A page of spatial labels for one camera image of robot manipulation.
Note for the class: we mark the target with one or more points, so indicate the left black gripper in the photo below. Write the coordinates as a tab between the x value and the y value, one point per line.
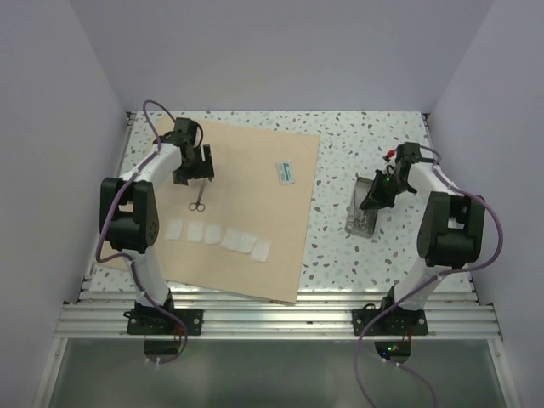
181	176

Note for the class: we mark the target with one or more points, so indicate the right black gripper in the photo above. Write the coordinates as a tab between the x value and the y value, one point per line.
376	200

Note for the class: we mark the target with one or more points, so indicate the metal instrument tray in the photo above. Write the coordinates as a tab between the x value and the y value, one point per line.
359	192

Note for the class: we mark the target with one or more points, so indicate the steel scissors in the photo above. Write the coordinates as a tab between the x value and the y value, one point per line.
198	205

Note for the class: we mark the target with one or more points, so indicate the steel forceps clamp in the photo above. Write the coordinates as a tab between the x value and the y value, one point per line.
358	219

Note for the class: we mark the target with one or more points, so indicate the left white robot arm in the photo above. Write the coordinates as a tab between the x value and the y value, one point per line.
129	223

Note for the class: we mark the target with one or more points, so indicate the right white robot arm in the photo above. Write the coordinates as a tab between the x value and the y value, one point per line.
450	234

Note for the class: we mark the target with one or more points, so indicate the beige cloth mat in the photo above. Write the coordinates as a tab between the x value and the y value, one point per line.
245	195

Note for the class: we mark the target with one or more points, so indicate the green white packet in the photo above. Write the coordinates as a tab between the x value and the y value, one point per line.
285	174

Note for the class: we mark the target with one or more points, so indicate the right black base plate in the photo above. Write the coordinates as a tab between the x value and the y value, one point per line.
399	322

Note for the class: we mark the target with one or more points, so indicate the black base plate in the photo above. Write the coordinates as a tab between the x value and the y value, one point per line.
399	322
149	321

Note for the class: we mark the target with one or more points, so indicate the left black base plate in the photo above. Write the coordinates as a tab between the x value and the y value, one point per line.
149	321

